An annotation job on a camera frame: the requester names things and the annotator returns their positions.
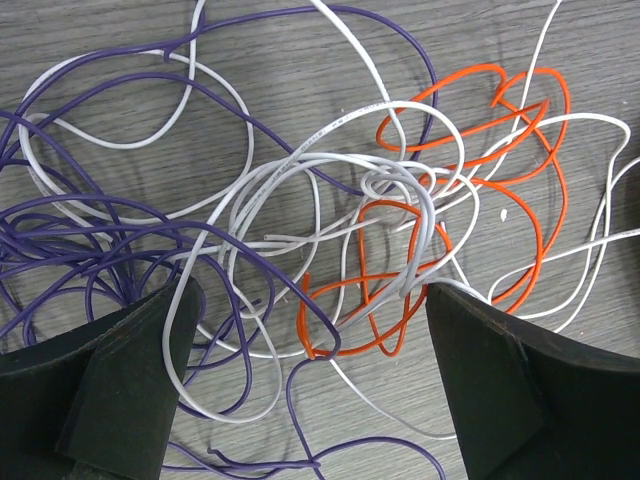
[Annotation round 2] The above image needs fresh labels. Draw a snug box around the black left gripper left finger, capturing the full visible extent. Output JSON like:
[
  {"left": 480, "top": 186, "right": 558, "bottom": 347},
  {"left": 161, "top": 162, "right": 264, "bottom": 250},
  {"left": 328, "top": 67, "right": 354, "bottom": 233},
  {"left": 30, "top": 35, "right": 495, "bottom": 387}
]
[{"left": 1, "top": 283, "right": 178, "bottom": 479}]

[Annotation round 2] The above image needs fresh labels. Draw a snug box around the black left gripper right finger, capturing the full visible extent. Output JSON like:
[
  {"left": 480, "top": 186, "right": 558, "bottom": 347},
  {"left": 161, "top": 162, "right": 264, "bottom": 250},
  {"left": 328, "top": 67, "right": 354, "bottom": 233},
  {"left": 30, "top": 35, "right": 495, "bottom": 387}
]
[{"left": 426, "top": 283, "right": 639, "bottom": 479}]

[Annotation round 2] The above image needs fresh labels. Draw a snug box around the orange cable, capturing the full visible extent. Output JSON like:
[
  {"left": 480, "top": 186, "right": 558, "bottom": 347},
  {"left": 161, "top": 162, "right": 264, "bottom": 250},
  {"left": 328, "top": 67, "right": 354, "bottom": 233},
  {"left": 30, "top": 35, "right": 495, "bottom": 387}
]
[{"left": 296, "top": 63, "right": 572, "bottom": 361}]

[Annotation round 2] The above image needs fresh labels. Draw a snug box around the purple cable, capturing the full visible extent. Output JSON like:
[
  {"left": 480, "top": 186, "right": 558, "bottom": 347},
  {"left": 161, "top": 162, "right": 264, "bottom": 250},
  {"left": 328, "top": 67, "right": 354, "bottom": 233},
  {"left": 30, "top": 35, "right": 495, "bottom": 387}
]
[{"left": 0, "top": 3, "right": 446, "bottom": 480}]

